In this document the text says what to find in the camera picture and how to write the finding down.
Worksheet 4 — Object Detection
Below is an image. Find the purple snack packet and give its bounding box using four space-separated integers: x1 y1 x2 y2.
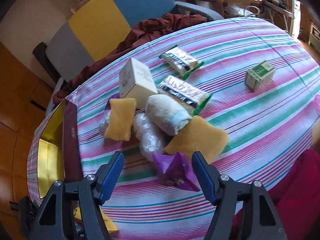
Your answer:
105 93 120 111
152 153 200 192

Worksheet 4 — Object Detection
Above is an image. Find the yellow sponge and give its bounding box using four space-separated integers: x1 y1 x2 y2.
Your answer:
164 116 229 164
104 98 137 141

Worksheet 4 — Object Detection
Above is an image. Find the white sock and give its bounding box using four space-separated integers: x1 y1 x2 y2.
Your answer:
145 94 192 136

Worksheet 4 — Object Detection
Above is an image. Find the cracker packet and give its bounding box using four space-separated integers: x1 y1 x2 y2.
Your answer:
157 75 212 115
159 45 204 80

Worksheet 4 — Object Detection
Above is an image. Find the white carton box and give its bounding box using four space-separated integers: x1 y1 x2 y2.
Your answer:
119 57 158 109

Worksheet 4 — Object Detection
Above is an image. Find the green tea box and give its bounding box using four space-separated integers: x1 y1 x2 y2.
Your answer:
245 61 276 92

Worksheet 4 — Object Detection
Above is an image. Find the gold tin box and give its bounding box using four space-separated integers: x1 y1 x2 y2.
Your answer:
37 99 83 199

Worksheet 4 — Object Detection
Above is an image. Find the striped bed sheet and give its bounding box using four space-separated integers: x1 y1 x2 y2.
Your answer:
26 16 320 240

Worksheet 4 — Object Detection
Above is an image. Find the red garment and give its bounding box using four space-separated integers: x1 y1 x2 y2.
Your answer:
232 148 320 240

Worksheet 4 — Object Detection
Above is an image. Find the wooden wardrobe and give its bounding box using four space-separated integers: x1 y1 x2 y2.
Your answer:
1 45 52 239

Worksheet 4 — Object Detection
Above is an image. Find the maroon blanket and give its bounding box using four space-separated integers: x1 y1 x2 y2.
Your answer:
53 13 209 105

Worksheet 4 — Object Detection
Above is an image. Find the grey yellow blue headboard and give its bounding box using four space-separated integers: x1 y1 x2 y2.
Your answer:
46 0 223 81

